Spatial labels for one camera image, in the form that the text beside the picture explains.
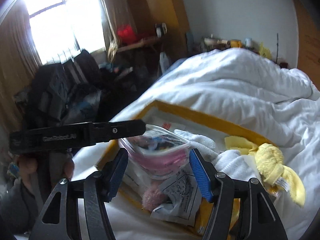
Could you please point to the red plastic bag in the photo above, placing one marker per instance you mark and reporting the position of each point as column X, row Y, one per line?
column 126, row 34

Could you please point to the wooden wardrobe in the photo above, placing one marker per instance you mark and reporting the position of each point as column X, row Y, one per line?
column 173, row 14

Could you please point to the clear pouch with pink items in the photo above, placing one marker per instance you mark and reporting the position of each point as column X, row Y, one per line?
column 158, row 152

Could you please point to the black suitcase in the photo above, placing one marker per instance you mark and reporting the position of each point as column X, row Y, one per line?
column 79, row 70

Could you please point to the wooden side table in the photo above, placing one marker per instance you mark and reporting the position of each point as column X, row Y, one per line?
column 149, row 41

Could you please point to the white knotted towel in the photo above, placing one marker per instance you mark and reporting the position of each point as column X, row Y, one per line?
column 230, row 162

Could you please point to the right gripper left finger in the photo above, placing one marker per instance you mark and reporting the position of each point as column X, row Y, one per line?
column 60, row 219

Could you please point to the brown curtain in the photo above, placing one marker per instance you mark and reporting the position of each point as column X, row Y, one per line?
column 116, row 13

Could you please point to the yellow taped cardboard box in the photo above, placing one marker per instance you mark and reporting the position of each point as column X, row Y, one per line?
column 136, row 181

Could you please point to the yellow towel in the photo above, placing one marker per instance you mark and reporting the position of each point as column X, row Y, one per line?
column 269, row 161

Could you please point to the white printed packet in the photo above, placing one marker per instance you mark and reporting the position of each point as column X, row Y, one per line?
column 184, row 198

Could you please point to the yellow snack packet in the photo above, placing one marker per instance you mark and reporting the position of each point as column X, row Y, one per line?
column 203, row 215

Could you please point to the black electric kettle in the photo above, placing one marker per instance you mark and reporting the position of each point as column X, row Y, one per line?
column 161, row 29

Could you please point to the yellow plastic bag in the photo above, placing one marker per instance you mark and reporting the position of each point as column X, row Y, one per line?
column 264, row 52

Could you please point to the yellow pot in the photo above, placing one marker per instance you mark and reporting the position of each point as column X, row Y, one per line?
column 235, row 44

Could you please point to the white duvet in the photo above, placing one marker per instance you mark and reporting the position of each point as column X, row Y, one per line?
column 247, row 91

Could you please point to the white bag red print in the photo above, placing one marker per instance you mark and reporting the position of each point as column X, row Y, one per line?
column 168, row 121

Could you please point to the wooden door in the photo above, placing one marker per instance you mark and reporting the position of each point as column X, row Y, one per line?
column 308, row 52

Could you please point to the pink fluffy plush ball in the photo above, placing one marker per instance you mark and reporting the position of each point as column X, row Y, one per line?
column 153, row 196

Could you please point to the white pan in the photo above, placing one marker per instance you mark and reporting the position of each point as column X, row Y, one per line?
column 214, row 42

